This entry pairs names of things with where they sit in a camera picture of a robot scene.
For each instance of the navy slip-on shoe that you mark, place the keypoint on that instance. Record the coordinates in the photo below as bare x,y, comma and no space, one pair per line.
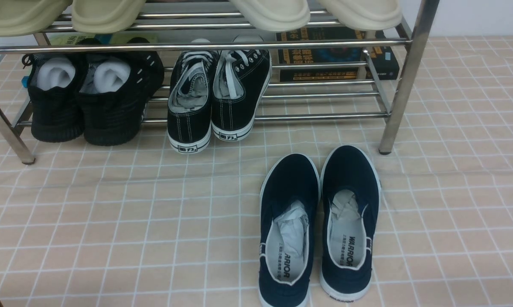
351,198
289,199

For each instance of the stainless steel shoe rack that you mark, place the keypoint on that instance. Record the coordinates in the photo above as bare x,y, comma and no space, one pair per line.
414,40

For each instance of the black canvas sneaker right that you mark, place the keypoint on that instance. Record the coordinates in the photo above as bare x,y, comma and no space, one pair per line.
240,81

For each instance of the black canvas sneaker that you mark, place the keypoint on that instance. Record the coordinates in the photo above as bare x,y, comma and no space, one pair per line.
240,81
190,101

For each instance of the black canvas sneaker left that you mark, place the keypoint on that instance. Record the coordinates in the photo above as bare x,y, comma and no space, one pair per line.
190,101

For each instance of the cream slipper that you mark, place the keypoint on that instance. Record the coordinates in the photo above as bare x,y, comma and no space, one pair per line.
274,15
365,15

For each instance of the black knit sneaker right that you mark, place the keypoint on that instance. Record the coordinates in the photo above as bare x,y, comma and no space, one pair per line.
115,92

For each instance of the black knit sneaker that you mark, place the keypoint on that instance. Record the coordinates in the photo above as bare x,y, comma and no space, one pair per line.
52,85
115,92

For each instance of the dark book box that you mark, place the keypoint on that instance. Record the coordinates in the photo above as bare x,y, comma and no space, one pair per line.
328,59

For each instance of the cream slipper far right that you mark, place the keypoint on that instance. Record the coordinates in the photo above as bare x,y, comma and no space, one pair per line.
365,15

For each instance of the black knit sneaker left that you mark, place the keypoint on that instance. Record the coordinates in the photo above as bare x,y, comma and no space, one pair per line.
52,85

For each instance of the beige slipper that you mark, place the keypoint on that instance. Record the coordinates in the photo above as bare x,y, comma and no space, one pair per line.
104,16
25,17

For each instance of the beige slipper far left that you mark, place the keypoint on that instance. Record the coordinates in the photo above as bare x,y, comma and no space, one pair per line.
25,17

